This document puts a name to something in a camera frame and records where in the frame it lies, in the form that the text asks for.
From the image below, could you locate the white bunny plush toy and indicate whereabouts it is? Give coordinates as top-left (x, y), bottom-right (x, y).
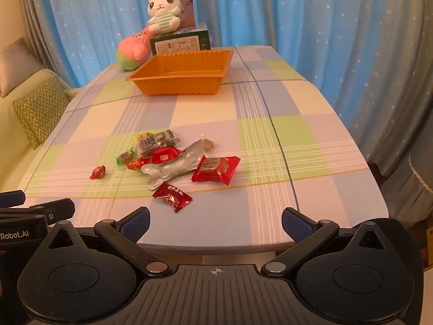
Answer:
top-left (146, 0), bottom-right (183, 35)

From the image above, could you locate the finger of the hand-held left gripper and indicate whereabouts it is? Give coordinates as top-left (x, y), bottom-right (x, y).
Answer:
top-left (0, 198), bottom-right (76, 226)
top-left (0, 191), bottom-right (26, 208)

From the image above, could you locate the orange plastic tray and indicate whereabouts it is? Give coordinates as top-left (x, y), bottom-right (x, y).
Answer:
top-left (126, 49), bottom-right (235, 96)

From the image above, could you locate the green zigzag cushion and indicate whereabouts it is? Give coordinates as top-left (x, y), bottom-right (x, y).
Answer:
top-left (25, 118), bottom-right (44, 143)
top-left (12, 76), bottom-right (70, 134)

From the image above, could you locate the red square snack packet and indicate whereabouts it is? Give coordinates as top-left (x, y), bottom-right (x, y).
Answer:
top-left (191, 156), bottom-right (241, 186)

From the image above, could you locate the green candy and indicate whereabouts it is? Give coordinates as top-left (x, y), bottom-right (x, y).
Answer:
top-left (116, 151), bottom-right (135, 167)

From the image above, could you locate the dark green carton box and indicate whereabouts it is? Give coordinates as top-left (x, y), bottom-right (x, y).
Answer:
top-left (150, 22), bottom-right (212, 56)

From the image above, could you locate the plain grey curtain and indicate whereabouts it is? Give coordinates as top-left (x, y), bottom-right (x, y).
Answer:
top-left (18, 0), bottom-right (73, 89)

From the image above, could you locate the silver foil wrapper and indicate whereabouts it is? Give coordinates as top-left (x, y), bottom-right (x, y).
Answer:
top-left (140, 139), bottom-right (205, 191)

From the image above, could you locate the pink green starfish plush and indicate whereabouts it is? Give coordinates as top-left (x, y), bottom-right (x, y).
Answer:
top-left (116, 26), bottom-right (153, 72)

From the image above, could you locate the light green sofa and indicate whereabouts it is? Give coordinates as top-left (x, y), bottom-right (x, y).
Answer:
top-left (0, 68), bottom-right (82, 193)

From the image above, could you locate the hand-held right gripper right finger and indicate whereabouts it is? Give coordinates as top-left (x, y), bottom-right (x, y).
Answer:
top-left (260, 206), bottom-right (389, 276)

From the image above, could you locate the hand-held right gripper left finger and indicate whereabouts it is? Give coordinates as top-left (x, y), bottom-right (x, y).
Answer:
top-left (41, 206), bottom-right (173, 276)

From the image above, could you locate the red twisted snack packet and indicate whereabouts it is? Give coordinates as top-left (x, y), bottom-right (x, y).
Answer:
top-left (152, 182), bottom-right (193, 213)

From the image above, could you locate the small red candy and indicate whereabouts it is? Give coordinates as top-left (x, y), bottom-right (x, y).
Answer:
top-left (89, 164), bottom-right (107, 180)

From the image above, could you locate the clear packet of dark snack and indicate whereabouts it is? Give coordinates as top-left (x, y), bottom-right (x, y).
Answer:
top-left (137, 129), bottom-right (181, 150)

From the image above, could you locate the blue star curtain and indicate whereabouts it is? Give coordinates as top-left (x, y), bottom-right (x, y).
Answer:
top-left (44, 0), bottom-right (433, 163)

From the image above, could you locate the beige cushion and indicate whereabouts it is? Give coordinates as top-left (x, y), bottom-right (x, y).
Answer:
top-left (0, 37), bottom-right (44, 99)

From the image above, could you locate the tall printed paper box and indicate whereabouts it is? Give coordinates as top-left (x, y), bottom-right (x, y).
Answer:
top-left (156, 0), bottom-right (198, 29)

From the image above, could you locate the red candy with white label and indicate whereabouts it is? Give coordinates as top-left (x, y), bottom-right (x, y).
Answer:
top-left (127, 145), bottom-right (185, 170)

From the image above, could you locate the grey lace-trimmed cloth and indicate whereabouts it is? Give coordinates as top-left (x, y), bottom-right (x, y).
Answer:
top-left (369, 142), bottom-right (433, 231)

